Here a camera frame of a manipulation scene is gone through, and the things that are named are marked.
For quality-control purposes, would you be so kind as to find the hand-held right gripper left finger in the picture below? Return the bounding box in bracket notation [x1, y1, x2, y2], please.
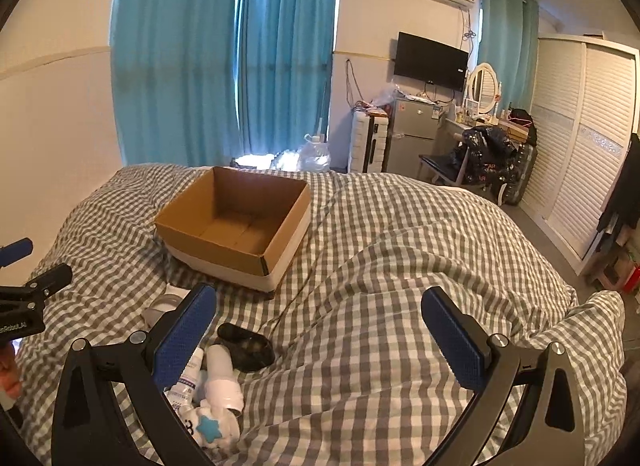
[51, 282, 218, 466]

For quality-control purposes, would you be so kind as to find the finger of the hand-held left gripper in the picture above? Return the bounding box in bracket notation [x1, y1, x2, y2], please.
[0, 238, 34, 268]
[0, 263, 73, 303]

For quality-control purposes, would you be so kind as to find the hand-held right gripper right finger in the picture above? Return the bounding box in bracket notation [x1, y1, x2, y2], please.
[421, 287, 587, 466]

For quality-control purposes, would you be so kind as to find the white tube blue print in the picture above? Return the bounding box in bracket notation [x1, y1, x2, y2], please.
[165, 346, 206, 409]

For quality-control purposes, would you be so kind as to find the white bottle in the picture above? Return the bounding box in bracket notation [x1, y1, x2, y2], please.
[205, 343, 244, 414]

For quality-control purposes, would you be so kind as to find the cardboard box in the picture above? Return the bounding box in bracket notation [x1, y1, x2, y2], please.
[154, 166, 312, 293]

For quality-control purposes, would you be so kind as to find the person's left hand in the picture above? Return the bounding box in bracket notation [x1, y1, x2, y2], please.
[0, 343, 22, 399]

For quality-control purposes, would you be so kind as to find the white round container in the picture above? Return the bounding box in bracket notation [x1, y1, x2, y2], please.
[142, 283, 193, 329]

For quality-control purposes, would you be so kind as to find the black oval case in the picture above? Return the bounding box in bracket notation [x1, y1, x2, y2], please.
[216, 323, 277, 373]

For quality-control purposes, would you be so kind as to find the white plush blue star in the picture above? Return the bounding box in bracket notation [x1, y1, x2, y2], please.
[182, 403, 241, 447]

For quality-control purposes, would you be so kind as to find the dark seat chair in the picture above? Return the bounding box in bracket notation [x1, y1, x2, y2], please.
[417, 136, 471, 187]

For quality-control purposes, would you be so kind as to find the dark hard suitcase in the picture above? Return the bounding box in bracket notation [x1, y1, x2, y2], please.
[500, 143, 539, 207]

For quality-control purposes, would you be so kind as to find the small plastic stool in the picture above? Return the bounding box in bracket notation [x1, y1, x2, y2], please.
[592, 246, 640, 294]

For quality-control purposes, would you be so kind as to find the black bags pile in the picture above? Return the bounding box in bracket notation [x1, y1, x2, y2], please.
[457, 126, 526, 191]

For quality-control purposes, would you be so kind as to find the silver small fridge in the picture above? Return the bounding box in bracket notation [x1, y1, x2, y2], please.
[385, 96, 443, 174]

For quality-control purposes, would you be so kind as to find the white dressing table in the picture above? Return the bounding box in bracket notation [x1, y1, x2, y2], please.
[435, 110, 501, 147]

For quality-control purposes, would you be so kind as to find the white hard suitcase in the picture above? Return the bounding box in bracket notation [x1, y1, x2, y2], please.
[348, 110, 390, 174]

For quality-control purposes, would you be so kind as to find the clear water jug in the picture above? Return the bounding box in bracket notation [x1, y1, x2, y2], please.
[298, 133, 332, 171]

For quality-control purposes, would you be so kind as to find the dark hanging clothing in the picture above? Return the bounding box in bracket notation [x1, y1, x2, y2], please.
[597, 133, 640, 247]

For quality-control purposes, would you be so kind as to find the white louvred wardrobe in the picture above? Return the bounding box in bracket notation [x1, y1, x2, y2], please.
[520, 33, 640, 277]

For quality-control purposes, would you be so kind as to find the black handbag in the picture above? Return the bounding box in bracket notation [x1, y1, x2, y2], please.
[510, 108, 537, 131]

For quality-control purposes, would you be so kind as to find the plastic bag on fridge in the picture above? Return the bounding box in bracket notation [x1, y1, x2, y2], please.
[372, 86, 401, 111]

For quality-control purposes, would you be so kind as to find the white oval mirror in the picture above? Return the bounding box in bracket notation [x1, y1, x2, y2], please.
[467, 63, 501, 117]

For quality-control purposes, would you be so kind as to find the wide teal curtain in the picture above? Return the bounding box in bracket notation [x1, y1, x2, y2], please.
[111, 0, 242, 167]

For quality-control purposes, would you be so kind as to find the teal curtain beside wardrobe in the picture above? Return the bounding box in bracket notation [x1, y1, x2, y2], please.
[477, 0, 541, 114]

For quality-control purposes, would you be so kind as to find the narrow teal curtain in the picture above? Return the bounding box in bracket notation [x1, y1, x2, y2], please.
[235, 0, 341, 157]

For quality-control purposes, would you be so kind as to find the wall cable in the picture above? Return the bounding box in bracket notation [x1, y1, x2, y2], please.
[345, 58, 367, 107]

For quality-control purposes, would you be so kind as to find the black wall television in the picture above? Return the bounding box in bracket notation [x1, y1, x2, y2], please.
[393, 32, 470, 92]

